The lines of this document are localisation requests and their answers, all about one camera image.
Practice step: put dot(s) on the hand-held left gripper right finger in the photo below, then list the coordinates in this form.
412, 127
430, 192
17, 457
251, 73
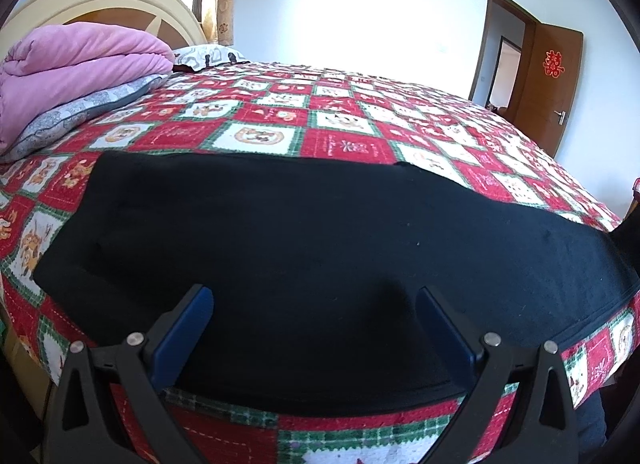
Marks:
450, 326

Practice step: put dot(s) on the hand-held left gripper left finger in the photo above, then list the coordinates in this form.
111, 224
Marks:
182, 326

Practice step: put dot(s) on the black pants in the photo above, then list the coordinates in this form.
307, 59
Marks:
310, 244

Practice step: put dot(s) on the wooden dresser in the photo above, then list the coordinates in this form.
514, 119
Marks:
636, 191

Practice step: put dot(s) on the brown wooden door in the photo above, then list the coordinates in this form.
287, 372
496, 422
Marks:
547, 94

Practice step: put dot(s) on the dark cloth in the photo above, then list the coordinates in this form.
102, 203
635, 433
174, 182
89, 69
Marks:
592, 429

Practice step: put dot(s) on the red paper door decoration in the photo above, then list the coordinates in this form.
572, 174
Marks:
552, 64

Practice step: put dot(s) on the red checked bedspread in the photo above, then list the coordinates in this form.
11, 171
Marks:
330, 119

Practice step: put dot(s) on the grey patterned pillow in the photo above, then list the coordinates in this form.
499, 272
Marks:
75, 111

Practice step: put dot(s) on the white swirl patterned pillow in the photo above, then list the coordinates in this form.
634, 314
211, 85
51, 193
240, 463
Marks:
210, 56

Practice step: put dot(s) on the folded pink quilt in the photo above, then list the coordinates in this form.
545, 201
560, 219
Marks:
75, 69

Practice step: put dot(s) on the brown door frame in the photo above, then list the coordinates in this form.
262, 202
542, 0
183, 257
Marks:
482, 44

